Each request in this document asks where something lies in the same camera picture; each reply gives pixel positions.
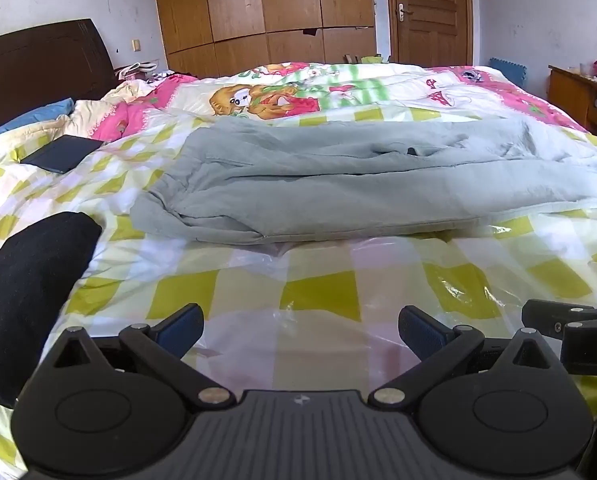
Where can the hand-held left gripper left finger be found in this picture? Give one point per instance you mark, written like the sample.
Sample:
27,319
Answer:
181,330

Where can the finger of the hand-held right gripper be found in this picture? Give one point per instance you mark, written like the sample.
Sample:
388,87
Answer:
548,316

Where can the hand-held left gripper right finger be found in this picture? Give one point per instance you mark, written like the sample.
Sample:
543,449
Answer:
421,332

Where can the grey-green pants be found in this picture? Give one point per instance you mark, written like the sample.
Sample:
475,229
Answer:
328,185

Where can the wooden desk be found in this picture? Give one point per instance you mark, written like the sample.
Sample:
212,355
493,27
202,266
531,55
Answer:
566,87

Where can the dark flat notebook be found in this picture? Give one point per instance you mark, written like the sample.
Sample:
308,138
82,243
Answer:
61,154

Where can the cream bedding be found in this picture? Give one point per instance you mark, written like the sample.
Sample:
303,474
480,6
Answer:
96,107

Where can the blue foam mat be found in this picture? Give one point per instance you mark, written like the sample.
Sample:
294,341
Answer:
508,72

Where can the cartoon printed pink quilt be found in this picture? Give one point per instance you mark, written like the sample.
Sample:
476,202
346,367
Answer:
378,90

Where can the blue pillow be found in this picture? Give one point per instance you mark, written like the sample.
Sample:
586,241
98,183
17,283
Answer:
28,117

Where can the green item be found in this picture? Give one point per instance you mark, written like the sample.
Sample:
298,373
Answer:
373,59

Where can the dark wooden headboard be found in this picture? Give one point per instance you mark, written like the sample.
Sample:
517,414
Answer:
38,70

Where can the wooden door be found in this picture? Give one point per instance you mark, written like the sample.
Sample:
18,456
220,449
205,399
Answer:
431,10

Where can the wooden wardrobe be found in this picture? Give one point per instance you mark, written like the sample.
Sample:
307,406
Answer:
258,5

